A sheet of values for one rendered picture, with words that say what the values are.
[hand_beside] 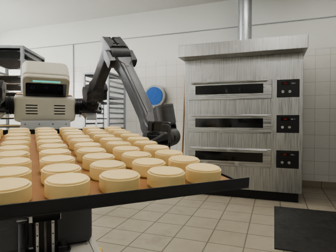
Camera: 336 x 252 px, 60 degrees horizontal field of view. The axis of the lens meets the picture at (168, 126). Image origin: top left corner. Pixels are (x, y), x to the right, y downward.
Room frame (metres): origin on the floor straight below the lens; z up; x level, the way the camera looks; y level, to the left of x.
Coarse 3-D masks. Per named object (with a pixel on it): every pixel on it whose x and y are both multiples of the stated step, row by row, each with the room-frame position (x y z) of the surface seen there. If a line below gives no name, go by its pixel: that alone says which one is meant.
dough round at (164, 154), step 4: (156, 152) 0.51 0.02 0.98; (160, 152) 0.50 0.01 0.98; (164, 152) 0.50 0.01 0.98; (168, 152) 0.50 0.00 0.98; (172, 152) 0.51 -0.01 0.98; (176, 152) 0.51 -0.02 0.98; (180, 152) 0.51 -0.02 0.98; (156, 156) 0.50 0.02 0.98; (160, 156) 0.49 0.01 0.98; (164, 156) 0.49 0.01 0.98; (168, 156) 0.49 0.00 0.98; (164, 160) 0.49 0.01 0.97
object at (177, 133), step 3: (171, 123) 0.86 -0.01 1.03; (174, 123) 0.89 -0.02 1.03; (171, 126) 0.90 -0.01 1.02; (174, 126) 0.89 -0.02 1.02; (171, 129) 0.85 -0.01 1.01; (174, 129) 0.87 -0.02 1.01; (174, 132) 0.85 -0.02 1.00; (177, 132) 0.87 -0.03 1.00; (174, 135) 0.85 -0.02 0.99; (177, 135) 0.86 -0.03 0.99; (174, 138) 0.84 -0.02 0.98; (177, 138) 0.86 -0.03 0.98; (174, 141) 0.84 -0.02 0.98; (177, 141) 0.88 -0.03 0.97; (174, 144) 0.88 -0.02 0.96
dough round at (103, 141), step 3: (102, 138) 0.64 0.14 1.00; (105, 138) 0.64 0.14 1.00; (108, 138) 0.64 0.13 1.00; (111, 138) 0.64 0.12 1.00; (114, 138) 0.64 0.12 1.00; (117, 138) 0.65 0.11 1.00; (120, 138) 0.65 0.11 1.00; (102, 141) 0.62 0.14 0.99; (105, 141) 0.62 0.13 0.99; (108, 141) 0.62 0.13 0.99; (102, 144) 0.62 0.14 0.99; (105, 144) 0.62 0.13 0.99; (102, 147) 0.63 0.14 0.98; (105, 147) 0.62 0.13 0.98
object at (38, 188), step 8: (32, 136) 0.76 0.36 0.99; (32, 144) 0.65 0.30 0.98; (32, 152) 0.56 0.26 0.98; (72, 152) 0.58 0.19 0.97; (32, 160) 0.50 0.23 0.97; (32, 168) 0.44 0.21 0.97; (128, 168) 0.46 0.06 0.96; (32, 176) 0.40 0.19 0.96; (40, 176) 0.40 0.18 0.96; (88, 176) 0.41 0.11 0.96; (32, 184) 0.37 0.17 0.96; (40, 184) 0.37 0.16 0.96; (96, 184) 0.38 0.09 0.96; (144, 184) 0.38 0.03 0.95; (32, 192) 0.34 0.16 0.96; (40, 192) 0.34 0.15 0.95; (96, 192) 0.35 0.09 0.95; (32, 200) 0.31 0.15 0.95
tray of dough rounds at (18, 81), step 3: (0, 75) 3.11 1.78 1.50; (3, 75) 3.11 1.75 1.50; (6, 75) 3.11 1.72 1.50; (9, 75) 3.11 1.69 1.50; (12, 75) 3.11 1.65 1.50; (15, 75) 3.12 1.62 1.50; (18, 75) 3.12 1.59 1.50; (0, 78) 3.25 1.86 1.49; (3, 78) 3.25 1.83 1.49; (6, 78) 3.25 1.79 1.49; (9, 78) 3.25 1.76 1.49; (12, 78) 3.25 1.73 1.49; (15, 78) 3.25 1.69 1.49; (18, 78) 3.25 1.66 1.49; (6, 81) 3.51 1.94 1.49; (9, 81) 3.51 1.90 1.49; (12, 81) 3.51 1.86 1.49; (15, 81) 3.51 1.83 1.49; (18, 81) 3.51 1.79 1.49
